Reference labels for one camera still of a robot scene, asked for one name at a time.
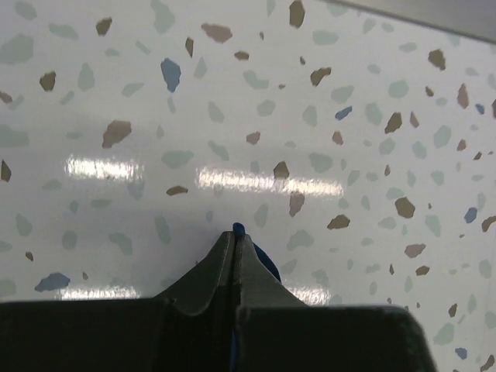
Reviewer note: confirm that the blue printed t shirt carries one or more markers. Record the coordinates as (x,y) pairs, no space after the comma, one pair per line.
(239,232)

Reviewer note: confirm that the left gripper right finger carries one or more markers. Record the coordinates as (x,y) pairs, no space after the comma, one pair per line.
(278,332)

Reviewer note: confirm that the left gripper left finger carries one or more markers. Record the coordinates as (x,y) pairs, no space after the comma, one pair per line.
(187,327)

